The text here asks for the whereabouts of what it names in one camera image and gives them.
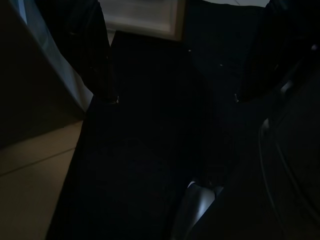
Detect black floor mat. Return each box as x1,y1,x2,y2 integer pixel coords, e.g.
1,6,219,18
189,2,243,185
47,0,320,240

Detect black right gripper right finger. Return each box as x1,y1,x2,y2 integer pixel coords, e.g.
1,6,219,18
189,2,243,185
234,0,320,103

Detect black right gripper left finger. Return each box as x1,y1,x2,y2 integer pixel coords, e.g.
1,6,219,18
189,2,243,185
37,0,120,105

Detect grey steel fridge body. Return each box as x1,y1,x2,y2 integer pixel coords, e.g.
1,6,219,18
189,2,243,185
0,0,95,151

